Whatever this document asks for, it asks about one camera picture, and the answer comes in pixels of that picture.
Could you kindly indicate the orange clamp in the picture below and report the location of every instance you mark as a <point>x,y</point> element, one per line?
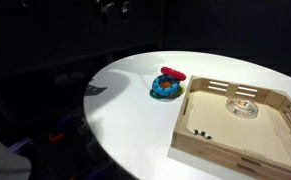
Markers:
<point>56,138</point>

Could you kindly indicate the black and white striped toy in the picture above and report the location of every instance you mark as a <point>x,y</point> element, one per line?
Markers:
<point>201,133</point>

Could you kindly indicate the wooden slatted tray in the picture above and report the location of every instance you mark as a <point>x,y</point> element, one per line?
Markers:
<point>250,127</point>

